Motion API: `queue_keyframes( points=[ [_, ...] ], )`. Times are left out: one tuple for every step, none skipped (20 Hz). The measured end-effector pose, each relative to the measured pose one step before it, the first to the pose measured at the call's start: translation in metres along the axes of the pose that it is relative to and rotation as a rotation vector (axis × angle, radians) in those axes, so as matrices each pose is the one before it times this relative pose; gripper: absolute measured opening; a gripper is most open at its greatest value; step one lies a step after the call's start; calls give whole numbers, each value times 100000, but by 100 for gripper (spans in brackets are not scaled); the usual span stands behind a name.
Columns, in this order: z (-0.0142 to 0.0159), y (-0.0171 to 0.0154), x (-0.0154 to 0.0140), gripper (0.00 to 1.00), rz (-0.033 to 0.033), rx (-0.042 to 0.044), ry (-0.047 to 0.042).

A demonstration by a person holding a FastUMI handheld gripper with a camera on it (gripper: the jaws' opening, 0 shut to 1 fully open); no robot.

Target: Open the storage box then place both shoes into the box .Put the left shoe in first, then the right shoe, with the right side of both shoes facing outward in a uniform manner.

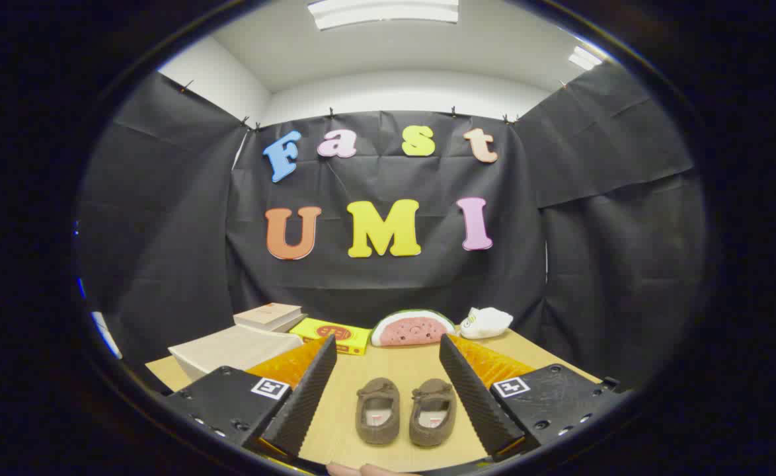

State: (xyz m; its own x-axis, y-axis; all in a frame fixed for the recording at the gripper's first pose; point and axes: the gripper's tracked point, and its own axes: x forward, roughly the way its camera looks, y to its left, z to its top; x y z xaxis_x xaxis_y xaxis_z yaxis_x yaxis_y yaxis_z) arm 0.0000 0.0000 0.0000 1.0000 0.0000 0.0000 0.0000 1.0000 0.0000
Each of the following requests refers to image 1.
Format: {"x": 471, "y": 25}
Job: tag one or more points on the cream fabric storage box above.
{"x": 236, "y": 347}

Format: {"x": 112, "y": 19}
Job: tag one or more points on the black backdrop cloth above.
{"x": 183, "y": 264}

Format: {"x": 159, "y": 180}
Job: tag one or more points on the brown fuzzy shoe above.
{"x": 377, "y": 406}
{"x": 433, "y": 410}

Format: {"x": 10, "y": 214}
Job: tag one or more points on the long ceiling light panel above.
{"x": 385, "y": 12}

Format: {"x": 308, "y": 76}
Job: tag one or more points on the watermelon slice plush toy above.
{"x": 411, "y": 330}

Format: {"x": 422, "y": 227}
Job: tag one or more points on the white plush toy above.
{"x": 487, "y": 322}

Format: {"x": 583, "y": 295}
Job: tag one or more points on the small ceiling light panel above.
{"x": 585, "y": 58}

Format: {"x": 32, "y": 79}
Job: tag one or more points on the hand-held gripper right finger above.
{"x": 474, "y": 403}

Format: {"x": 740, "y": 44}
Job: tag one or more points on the grey thick book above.
{"x": 292, "y": 324}

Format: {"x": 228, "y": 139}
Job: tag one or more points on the beige cover book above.
{"x": 269, "y": 313}

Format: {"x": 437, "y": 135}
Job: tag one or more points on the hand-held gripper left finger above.
{"x": 309, "y": 396}

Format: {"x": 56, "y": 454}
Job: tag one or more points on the yellow book with red circle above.
{"x": 328, "y": 334}

